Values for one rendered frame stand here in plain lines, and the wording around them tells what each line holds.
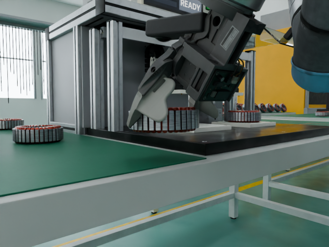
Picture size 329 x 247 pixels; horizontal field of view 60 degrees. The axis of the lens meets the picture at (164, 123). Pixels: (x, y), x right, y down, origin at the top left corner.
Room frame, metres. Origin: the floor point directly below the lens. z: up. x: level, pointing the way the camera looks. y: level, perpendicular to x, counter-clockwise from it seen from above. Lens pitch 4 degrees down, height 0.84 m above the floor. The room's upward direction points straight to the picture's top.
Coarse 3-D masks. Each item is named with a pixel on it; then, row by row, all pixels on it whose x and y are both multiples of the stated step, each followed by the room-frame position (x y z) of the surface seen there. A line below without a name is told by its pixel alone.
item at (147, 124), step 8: (168, 112) 0.41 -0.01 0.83; (176, 112) 0.40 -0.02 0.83; (184, 112) 0.41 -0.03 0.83; (192, 112) 0.42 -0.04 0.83; (144, 120) 0.41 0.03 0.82; (152, 120) 0.40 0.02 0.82; (168, 120) 0.41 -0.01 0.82; (176, 120) 0.40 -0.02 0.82; (184, 120) 0.41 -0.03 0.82; (192, 120) 0.42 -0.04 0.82; (136, 128) 0.42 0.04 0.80; (144, 128) 0.41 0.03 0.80; (152, 128) 0.40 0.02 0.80; (160, 128) 0.40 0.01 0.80; (168, 128) 0.41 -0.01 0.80; (176, 128) 0.40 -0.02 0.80; (184, 128) 0.41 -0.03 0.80; (192, 128) 0.42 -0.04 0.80
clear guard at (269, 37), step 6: (264, 30) 0.87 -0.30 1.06; (270, 30) 0.84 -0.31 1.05; (276, 30) 0.88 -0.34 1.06; (252, 36) 0.94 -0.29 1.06; (258, 36) 0.94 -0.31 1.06; (264, 36) 0.94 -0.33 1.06; (270, 36) 0.94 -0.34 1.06; (276, 36) 0.82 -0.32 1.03; (282, 36) 0.87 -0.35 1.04; (252, 42) 1.03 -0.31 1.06; (258, 42) 1.03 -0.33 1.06; (264, 42) 1.03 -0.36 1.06; (270, 42) 1.03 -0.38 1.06; (276, 42) 1.03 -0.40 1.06; (282, 42) 0.81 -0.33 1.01; (288, 42) 0.85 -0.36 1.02; (246, 48) 1.13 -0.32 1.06; (252, 48) 1.13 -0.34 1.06
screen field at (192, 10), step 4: (180, 0) 0.94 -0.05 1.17; (184, 0) 0.95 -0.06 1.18; (188, 0) 0.96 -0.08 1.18; (192, 0) 0.98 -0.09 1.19; (196, 0) 0.99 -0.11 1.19; (180, 4) 0.94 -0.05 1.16; (184, 4) 0.95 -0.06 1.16; (188, 4) 0.96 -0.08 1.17; (192, 4) 0.98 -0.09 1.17; (196, 4) 0.99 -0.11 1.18; (200, 4) 1.00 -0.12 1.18; (180, 8) 0.94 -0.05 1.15; (184, 8) 0.95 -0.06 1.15; (188, 8) 0.96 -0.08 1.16; (192, 8) 0.98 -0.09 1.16; (196, 8) 0.99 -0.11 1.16; (200, 8) 1.00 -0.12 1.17; (188, 12) 0.96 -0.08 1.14; (192, 12) 0.98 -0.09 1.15; (196, 12) 0.99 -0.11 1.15
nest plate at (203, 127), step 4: (200, 124) 0.81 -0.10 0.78; (204, 124) 0.81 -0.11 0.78; (208, 124) 0.81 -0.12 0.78; (212, 124) 0.81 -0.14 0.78; (216, 124) 0.81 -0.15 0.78; (220, 124) 0.81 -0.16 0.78; (196, 128) 0.69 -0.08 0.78; (200, 128) 0.70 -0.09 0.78; (204, 128) 0.71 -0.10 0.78; (208, 128) 0.72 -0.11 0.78; (212, 128) 0.73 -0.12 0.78; (216, 128) 0.74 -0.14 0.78; (220, 128) 0.75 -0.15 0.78; (224, 128) 0.77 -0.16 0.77; (228, 128) 0.78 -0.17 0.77; (192, 132) 0.69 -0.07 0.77; (196, 132) 0.69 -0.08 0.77
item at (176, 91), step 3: (171, 78) 0.81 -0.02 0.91; (177, 81) 0.82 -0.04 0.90; (177, 84) 0.81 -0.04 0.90; (180, 84) 0.82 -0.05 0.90; (177, 87) 0.81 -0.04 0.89; (180, 87) 0.82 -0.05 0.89; (174, 90) 0.81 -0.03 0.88; (177, 90) 0.80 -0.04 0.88; (180, 90) 0.79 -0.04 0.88; (183, 90) 0.80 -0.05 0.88; (171, 93) 0.82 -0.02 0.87; (174, 93) 0.81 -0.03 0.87; (177, 93) 0.80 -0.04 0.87; (180, 93) 0.80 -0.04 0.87; (183, 93) 0.80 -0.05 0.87; (186, 93) 0.81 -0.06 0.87
